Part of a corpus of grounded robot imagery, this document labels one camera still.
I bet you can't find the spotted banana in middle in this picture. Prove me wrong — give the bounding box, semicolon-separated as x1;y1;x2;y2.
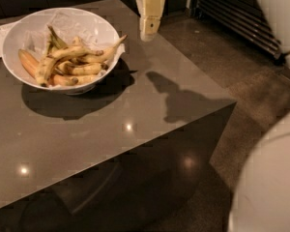
56;61;108;75

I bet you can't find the long banana pointing right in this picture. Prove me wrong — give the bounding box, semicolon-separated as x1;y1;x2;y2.
78;35;127;63

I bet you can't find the spotted yellow banana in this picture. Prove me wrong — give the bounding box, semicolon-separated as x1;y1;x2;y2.
35;45;92;87

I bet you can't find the banana at bowl bottom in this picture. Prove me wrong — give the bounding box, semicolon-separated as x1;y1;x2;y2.
50;74;98;86

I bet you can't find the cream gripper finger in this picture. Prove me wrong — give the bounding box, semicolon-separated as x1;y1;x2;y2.
135;0;165;42

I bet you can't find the orange banana at left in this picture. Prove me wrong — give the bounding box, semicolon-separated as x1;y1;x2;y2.
18;49;39;77

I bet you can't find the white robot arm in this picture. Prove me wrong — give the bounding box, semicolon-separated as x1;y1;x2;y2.
152;0;290;232

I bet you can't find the white ceramic bowl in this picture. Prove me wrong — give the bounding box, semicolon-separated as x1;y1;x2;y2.
2;8;125;95

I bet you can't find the black slatted appliance grille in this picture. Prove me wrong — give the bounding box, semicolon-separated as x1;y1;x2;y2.
196;0;282;60

